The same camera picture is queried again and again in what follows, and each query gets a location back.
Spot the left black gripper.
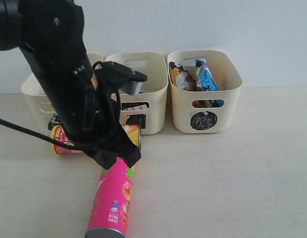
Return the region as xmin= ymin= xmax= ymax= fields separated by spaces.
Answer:
xmin=66 ymin=94 xmax=141 ymax=169

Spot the yellow Lays chips can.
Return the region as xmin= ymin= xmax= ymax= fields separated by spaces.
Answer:
xmin=49 ymin=123 xmax=143 ymax=155

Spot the blue white milk carton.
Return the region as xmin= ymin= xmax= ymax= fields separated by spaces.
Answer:
xmin=122 ymin=102 xmax=149 ymax=111

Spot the pink Lays chips can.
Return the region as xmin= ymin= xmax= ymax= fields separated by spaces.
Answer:
xmin=85 ymin=158 xmax=134 ymax=238

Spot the orange snack bag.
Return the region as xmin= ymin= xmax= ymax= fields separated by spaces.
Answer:
xmin=169 ymin=61 xmax=197 ymax=91

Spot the blue instant noodle packet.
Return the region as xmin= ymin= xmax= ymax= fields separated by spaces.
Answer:
xmin=192 ymin=57 xmax=226 ymax=109

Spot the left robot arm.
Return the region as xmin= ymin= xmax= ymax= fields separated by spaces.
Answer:
xmin=0 ymin=0 xmax=147 ymax=169

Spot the middle cream plastic bin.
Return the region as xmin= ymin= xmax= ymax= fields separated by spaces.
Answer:
xmin=105 ymin=52 xmax=169 ymax=135

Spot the cream plastic bin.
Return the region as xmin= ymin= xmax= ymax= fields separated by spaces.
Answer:
xmin=21 ymin=53 xmax=103 ymax=138
xmin=167 ymin=50 xmax=243 ymax=133
xmin=105 ymin=52 xmax=169 ymax=135

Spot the left cream plastic bin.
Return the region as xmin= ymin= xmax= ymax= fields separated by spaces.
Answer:
xmin=21 ymin=53 xmax=103 ymax=138

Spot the right cream plastic bin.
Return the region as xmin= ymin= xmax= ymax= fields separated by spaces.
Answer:
xmin=167 ymin=50 xmax=243 ymax=133

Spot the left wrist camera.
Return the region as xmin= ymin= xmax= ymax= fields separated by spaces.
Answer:
xmin=93 ymin=61 xmax=148 ymax=95

